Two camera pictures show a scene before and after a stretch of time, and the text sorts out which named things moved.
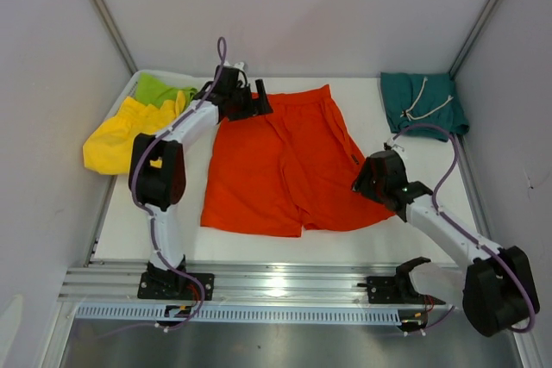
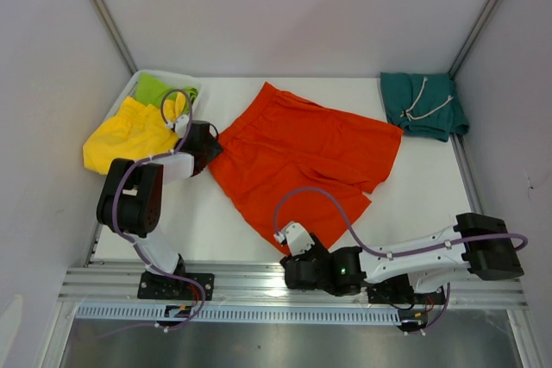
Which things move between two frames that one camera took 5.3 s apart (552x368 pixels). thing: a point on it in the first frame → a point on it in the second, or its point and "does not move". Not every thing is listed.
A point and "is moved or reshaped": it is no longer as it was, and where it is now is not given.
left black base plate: [174, 286] does not move
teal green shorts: [412, 99] does not move
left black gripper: [250, 110] → [214, 149]
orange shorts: [279, 172] is moved or reshaped
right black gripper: [360, 183] → [318, 247]
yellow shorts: [107, 148] does not move
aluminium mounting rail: [235, 282] does not move
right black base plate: [385, 290] does not move
